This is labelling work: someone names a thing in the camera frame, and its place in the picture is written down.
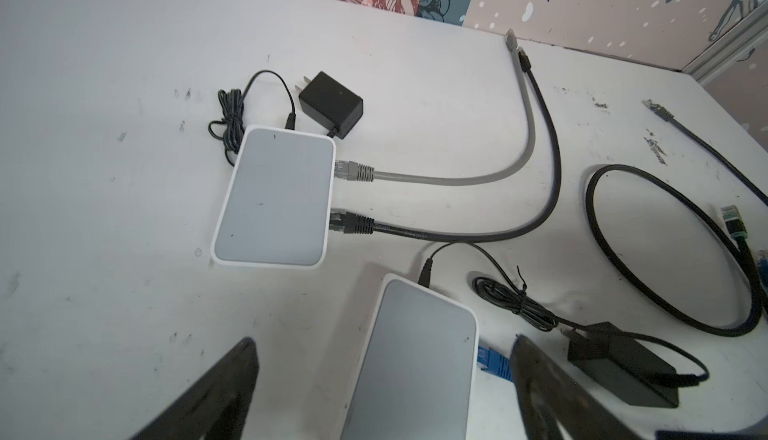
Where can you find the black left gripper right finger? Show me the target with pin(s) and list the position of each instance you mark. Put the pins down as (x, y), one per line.
(551, 403)

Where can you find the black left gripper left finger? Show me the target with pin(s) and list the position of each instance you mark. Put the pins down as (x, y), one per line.
(215, 406)

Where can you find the black power adapter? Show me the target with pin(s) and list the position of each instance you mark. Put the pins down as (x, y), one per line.
(616, 360)

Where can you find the black cable gold green plug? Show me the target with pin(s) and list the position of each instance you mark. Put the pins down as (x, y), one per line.
(749, 271)

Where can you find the black adapter with cord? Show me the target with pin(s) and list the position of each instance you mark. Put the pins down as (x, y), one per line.
(323, 99)

